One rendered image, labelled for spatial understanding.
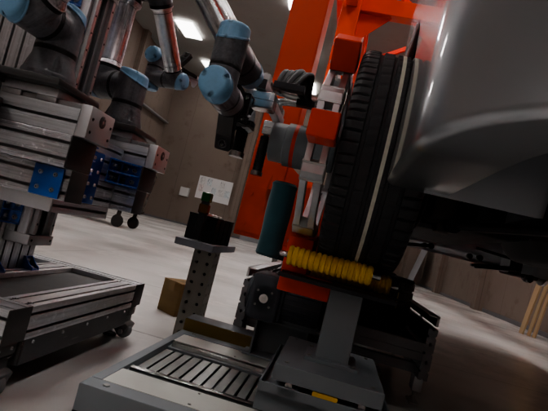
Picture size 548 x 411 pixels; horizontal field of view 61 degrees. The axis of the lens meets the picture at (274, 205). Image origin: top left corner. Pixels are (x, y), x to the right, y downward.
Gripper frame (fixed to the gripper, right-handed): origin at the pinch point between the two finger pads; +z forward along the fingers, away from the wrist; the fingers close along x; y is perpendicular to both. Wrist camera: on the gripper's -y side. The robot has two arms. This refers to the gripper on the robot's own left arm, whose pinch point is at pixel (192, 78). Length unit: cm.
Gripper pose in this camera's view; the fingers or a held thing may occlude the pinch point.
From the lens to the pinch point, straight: 255.9
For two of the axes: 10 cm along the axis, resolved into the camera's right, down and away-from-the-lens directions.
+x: 8.7, 3.4, -3.7
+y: -3.7, 9.3, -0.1
